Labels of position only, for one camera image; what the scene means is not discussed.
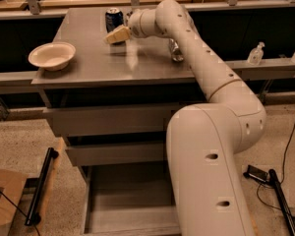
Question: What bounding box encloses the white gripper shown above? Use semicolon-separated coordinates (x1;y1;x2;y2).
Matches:
104;9;163;44

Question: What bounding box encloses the blue pepsi can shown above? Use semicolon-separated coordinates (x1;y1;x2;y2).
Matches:
105;7;124;32

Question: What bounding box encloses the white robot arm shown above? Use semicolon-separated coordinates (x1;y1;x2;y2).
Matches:
105;0;266;236

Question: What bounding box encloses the grey drawer cabinet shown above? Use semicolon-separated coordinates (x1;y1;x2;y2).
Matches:
31;5;220;236

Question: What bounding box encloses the grey top drawer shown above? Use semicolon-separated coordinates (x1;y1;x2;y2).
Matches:
43;103;181;137

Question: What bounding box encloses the grey middle drawer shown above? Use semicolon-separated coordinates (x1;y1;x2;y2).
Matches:
66;142;166;166

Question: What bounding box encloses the grey open bottom drawer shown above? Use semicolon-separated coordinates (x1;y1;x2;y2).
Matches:
82;161;181;236

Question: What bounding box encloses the clear plastic water bottle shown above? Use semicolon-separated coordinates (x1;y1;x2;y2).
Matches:
168;38;184;62

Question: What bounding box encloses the white paper bowl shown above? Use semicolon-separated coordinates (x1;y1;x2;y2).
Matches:
29;42;76;71

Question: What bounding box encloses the clear hand sanitizer bottle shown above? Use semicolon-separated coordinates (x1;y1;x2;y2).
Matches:
247;42;265;65

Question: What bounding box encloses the brown cardboard box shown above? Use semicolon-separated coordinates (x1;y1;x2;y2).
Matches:
0;168;28;236

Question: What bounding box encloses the black device on floor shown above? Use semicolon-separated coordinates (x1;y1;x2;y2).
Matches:
243;165;268;184

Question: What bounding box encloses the black bar left floor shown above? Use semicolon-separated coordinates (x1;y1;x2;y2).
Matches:
25;147;59;226

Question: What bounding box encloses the black bar floor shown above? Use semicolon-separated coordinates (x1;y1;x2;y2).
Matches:
268;169;295;236
25;147;59;226

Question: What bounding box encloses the black bar right floor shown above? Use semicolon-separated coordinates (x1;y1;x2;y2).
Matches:
268;169;295;236

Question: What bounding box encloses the grey metal rail shelf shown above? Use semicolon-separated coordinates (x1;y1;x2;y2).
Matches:
0;58;295;94

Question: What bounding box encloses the black cable on box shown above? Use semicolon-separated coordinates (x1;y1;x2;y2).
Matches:
0;184;42;236

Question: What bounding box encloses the black floor cable right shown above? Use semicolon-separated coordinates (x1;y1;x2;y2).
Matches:
255;82;295;236

